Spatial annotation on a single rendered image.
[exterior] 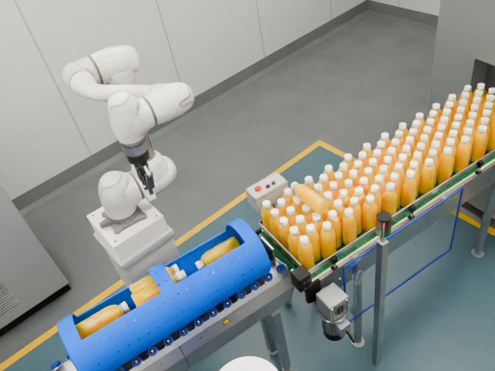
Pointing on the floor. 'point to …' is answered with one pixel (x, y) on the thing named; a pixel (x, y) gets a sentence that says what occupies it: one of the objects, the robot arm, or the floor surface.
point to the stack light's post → (379, 299)
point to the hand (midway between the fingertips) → (149, 192)
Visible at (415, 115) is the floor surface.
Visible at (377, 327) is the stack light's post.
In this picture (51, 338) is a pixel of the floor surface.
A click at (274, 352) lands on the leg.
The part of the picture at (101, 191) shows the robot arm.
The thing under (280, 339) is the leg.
